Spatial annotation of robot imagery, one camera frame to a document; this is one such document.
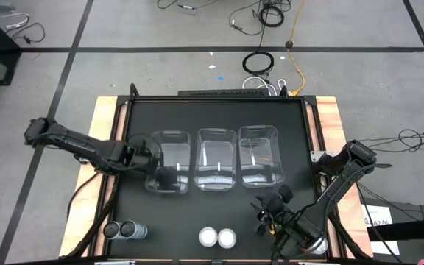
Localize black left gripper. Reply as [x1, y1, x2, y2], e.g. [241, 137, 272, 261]
[127, 141, 164, 174]

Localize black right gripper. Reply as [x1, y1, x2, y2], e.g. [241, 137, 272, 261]
[252, 185, 314, 258]

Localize raspberry lime soda can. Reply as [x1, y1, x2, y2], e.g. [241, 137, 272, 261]
[313, 238, 329, 255]

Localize clear plastic bin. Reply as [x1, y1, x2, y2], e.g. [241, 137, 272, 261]
[237, 124, 286, 189]
[193, 127, 238, 192]
[144, 130, 192, 195]

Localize wooden table side board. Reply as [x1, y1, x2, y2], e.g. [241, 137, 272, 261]
[305, 96, 374, 258]
[59, 96, 129, 258]

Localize black perforated box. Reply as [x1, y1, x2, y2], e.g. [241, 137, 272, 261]
[177, 89, 272, 98]

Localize black case with paper labels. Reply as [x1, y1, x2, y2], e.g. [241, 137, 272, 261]
[358, 198, 424, 265]

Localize silver metal bracket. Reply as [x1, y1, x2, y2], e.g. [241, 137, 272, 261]
[310, 149, 331, 162]

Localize black table frame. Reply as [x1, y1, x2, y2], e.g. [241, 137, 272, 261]
[86, 83, 349, 265]

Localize black cable bundle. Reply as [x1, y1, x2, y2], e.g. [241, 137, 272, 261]
[66, 172, 119, 258]

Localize white floor cable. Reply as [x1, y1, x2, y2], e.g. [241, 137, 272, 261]
[241, 76, 287, 96]

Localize coiled black floor cable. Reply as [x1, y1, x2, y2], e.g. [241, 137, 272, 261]
[241, 50, 275, 77]

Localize black looped cable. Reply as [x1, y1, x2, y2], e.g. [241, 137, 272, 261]
[357, 128, 424, 154]

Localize grey power adapter with cable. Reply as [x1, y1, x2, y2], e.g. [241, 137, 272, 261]
[156, 0, 221, 15]

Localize thin black cable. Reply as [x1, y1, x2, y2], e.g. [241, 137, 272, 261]
[11, 22, 46, 45]

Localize small black cable coil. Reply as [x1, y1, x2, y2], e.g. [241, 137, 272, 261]
[258, 4, 285, 28]

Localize yellow floor cable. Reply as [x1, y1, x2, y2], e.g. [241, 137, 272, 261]
[284, 0, 306, 96]

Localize thin white cable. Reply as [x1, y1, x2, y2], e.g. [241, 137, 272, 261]
[0, 12, 31, 30]

